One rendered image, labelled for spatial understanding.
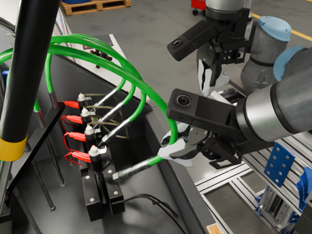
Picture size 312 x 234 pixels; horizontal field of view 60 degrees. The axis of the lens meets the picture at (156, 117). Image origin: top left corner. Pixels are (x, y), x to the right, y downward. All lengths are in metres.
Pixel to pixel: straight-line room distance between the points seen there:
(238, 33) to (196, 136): 0.27
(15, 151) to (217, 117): 0.29
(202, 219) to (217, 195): 0.98
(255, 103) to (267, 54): 0.67
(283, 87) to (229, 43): 0.24
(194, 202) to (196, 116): 0.42
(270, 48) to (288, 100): 0.68
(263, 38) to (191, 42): 0.51
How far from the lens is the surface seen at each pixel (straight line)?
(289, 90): 0.37
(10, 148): 0.21
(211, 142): 0.44
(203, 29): 0.58
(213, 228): 0.74
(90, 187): 0.79
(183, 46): 0.56
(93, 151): 0.67
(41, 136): 0.79
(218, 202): 1.70
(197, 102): 0.42
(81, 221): 0.92
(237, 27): 0.61
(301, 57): 0.54
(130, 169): 0.59
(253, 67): 1.09
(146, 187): 0.95
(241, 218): 1.68
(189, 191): 0.80
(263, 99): 0.39
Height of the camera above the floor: 1.60
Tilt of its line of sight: 39 degrees down
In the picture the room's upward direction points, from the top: straight up
